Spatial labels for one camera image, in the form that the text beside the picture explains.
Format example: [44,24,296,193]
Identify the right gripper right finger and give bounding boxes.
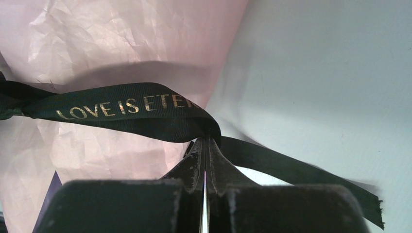
[206,138,369,233]

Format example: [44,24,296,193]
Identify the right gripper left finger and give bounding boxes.
[34,140,204,233]

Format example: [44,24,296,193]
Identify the black printed ribbon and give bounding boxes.
[0,77,384,228]

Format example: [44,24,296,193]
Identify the pink paper flower bouquet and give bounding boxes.
[0,0,247,233]

